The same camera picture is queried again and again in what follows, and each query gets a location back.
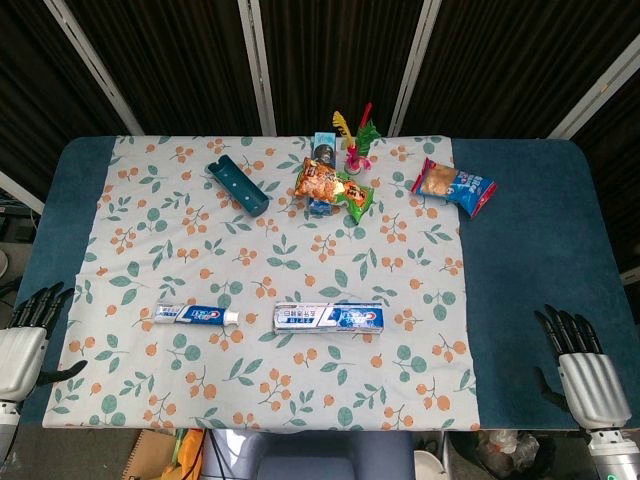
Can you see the blue red snack bag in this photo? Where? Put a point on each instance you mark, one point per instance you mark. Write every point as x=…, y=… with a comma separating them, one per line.
x=452, y=185

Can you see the colourful feather shuttlecock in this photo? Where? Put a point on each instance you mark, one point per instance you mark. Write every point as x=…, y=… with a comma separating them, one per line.
x=356, y=155

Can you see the floral leaf print tablecloth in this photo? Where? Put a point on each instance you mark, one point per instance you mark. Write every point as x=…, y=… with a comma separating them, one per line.
x=260, y=260

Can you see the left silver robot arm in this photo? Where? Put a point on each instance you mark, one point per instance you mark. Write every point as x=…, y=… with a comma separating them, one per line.
x=7, y=425

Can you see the teal plastic trough holder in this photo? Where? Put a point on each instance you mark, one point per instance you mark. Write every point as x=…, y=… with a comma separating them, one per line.
x=240, y=187

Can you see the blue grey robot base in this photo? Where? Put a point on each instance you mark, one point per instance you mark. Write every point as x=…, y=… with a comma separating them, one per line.
x=310, y=455

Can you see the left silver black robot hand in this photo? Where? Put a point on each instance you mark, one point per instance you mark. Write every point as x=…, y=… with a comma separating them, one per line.
x=22, y=360

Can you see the blue white toothpaste box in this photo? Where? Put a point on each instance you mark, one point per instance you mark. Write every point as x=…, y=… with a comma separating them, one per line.
x=330, y=317

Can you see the white partition frame post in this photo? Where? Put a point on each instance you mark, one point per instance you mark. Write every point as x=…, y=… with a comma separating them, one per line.
x=412, y=70
x=95, y=65
x=260, y=65
x=595, y=95

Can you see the dark blue table cover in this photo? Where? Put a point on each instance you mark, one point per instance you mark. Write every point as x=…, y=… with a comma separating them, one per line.
x=530, y=260

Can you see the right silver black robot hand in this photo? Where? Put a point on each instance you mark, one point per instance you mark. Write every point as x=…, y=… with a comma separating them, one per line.
x=592, y=390

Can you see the crumpled clear plastic bag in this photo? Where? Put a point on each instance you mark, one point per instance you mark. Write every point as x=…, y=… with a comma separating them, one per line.
x=505, y=450

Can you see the blue white toothpaste tube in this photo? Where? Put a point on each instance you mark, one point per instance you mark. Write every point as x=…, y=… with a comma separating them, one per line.
x=192, y=315

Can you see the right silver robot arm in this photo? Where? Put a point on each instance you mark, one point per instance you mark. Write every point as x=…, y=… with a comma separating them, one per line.
x=612, y=452

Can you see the small blue carton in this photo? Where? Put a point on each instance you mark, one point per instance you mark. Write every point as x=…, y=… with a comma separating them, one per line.
x=325, y=147

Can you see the orange green snack bag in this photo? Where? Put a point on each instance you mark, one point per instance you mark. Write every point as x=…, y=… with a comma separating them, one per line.
x=330, y=187

